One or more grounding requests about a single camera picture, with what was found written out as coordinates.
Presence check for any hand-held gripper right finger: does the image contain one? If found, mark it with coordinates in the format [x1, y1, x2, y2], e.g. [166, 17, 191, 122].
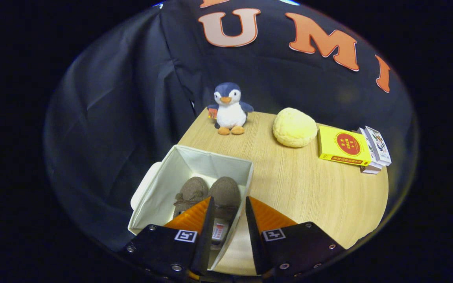
[245, 196, 347, 281]

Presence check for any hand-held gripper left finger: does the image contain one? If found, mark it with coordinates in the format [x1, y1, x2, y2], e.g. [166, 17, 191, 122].
[118, 196, 216, 281]

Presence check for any brown fuzzy shoe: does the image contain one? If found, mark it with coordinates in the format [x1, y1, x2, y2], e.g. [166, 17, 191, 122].
[210, 176, 241, 221]
[173, 176, 210, 219]

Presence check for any cream fabric storage box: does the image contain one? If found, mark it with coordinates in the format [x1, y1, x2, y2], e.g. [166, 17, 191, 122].
[127, 145, 254, 272]

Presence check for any cream storage box lid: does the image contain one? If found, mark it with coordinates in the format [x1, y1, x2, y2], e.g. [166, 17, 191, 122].
[130, 161, 163, 211]

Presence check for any plain white card box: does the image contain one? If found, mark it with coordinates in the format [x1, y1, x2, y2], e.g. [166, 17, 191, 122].
[357, 128, 383, 175]

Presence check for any yellow melon bread plush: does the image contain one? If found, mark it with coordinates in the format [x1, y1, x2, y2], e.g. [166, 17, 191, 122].
[273, 107, 318, 148]

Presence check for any blue white penguin plush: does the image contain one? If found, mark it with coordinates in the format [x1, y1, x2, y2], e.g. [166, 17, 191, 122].
[207, 82, 254, 136]

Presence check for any yellow book with red circle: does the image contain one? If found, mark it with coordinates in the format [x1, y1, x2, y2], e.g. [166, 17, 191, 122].
[317, 125, 372, 167]

